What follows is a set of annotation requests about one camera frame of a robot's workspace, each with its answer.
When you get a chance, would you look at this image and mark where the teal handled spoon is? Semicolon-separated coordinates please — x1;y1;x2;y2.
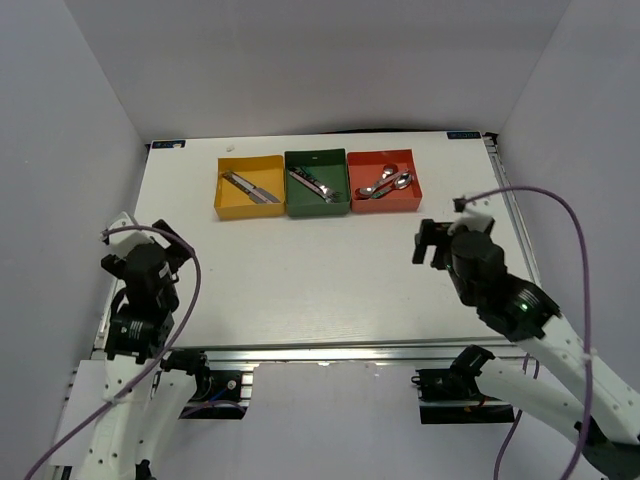
371;172;413;199

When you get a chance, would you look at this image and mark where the pink handled spoon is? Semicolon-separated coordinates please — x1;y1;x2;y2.
354;181;390;199

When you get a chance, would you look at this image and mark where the pink handled fork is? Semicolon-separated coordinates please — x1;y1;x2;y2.
288;171;341;204

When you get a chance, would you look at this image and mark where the teal handled knife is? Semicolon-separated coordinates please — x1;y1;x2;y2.
222;172;268;204

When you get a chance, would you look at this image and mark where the pink handled knife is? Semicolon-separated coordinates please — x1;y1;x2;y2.
252;188;280;204

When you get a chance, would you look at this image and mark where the teal handled fork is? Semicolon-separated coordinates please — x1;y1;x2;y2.
293;167;321;187

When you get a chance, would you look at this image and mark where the black patterned handle knife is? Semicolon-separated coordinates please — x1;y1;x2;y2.
222;170;261;188

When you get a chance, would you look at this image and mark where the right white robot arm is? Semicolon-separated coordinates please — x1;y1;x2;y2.
412;219;639;479

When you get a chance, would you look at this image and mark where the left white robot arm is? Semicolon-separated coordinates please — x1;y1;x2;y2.
74;213;212;479

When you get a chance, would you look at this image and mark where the red paper box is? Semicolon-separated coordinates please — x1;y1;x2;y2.
347;149;423;214

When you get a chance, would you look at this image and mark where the right blue corner label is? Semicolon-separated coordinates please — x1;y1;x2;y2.
446;131;482;140

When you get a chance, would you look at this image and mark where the blue corner label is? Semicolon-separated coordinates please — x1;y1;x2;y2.
446;131;482;140
150;139;186;149

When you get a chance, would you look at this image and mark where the yellow paper box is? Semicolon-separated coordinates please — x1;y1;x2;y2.
214;155;286;220

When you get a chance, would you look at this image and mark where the green paper box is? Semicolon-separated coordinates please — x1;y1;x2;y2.
284;149;351;218

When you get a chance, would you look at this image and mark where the left blue corner label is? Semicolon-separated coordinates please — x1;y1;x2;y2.
150;139;186;149

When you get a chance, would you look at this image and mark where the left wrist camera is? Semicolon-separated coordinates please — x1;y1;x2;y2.
100;211;152;259

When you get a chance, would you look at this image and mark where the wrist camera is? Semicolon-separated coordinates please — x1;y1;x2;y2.
447;197;495;236
100;211;152;259

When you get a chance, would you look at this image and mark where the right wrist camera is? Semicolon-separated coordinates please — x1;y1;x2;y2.
447;197;495;236

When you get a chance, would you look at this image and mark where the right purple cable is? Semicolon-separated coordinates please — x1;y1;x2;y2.
452;186;596;480

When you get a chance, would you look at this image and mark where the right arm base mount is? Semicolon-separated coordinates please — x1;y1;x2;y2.
411;345;515;425

